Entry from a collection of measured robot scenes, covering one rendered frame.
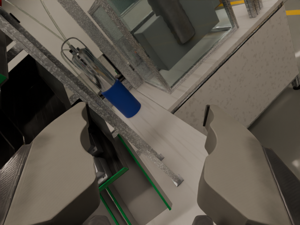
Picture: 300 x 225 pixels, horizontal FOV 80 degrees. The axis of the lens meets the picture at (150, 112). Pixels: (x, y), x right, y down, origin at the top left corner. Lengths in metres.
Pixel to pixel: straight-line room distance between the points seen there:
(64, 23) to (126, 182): 10.56
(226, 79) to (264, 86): 0.43
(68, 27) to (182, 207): 10.61
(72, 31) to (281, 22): 10.06
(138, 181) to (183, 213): 0.22
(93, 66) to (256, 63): 1.15
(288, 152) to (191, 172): 1.08
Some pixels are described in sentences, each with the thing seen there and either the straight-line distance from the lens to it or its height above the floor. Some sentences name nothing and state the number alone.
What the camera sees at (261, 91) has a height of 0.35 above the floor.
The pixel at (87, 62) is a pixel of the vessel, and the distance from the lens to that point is 1.21.
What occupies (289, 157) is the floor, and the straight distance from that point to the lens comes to 1.72.
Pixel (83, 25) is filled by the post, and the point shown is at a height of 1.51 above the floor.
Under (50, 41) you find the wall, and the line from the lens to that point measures 11.12.
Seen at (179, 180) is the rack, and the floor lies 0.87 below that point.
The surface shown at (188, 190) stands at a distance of 0.77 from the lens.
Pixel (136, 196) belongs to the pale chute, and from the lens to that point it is 0.64.
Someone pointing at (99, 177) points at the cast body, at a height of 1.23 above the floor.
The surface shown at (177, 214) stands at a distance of 0.76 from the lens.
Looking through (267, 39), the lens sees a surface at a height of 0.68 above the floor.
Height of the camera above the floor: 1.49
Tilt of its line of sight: 30 degrees down
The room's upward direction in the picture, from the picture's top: 42 degrees counter-clockwise
